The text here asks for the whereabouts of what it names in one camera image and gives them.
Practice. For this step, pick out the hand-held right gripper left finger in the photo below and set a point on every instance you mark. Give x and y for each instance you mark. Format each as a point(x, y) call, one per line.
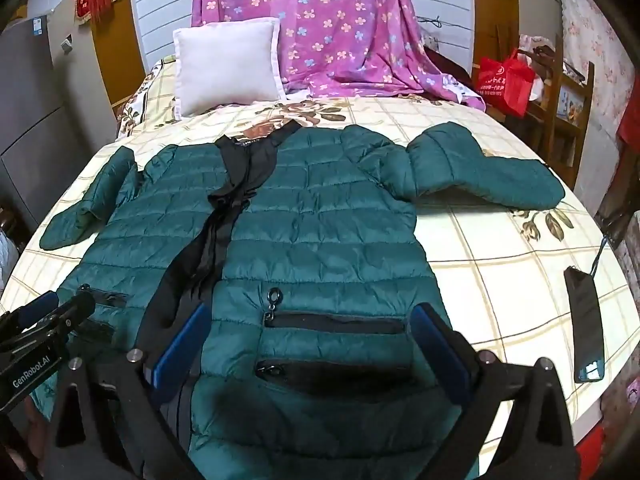
point(182, 345)

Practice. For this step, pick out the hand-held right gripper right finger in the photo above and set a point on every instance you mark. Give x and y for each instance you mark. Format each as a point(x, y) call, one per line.
point(442, 355)

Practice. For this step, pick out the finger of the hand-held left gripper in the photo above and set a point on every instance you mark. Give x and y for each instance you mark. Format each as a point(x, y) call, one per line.
point(75, 310)
point(35, 307)

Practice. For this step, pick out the green puffer jacket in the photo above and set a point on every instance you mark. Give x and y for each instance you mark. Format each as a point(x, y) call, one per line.
point(325, 210)

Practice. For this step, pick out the floral checked bed sheet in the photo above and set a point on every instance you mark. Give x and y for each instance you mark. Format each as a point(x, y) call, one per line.
point(500, 270)

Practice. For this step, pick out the black smartphone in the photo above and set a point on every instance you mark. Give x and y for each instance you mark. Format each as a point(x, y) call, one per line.
point(582, 320)

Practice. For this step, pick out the grey refrigerator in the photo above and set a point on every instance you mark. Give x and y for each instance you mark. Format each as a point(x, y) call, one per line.
point(35, 110)

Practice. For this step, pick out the red shopping bag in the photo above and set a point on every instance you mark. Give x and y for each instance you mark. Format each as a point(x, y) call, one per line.
point(505, 85)

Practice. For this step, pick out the white pillow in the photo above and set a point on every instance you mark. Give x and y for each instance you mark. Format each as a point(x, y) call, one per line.
point(225, 70)

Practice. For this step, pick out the wooden chair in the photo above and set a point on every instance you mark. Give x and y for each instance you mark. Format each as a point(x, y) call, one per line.
point(585, 110)

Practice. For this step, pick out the white slatted headboard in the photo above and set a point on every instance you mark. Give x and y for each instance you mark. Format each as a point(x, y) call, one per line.
point(160, 20)

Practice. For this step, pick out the floral curtain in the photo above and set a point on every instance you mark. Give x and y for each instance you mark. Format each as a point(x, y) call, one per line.
point(595, 50)

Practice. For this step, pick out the pink floral blanket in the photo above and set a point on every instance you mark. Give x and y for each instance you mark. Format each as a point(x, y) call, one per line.
point(350, 25)

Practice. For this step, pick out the brown wooden bed frame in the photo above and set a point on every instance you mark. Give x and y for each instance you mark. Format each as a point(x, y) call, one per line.
point(115, 60)

